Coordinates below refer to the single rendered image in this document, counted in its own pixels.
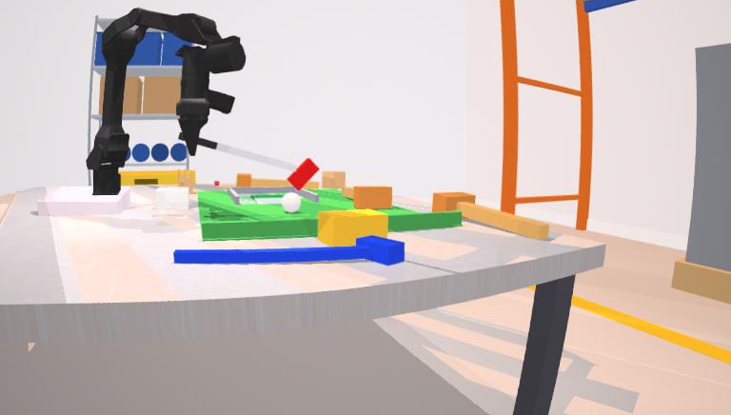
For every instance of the white golf ball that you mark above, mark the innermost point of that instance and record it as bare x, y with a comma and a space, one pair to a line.
291, 202

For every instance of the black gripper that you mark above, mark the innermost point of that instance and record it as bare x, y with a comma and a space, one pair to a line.
193, 109

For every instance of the green mat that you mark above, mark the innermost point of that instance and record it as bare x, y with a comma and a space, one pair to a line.
218, 206

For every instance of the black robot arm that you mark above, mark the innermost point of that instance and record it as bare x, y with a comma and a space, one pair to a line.
118, 47

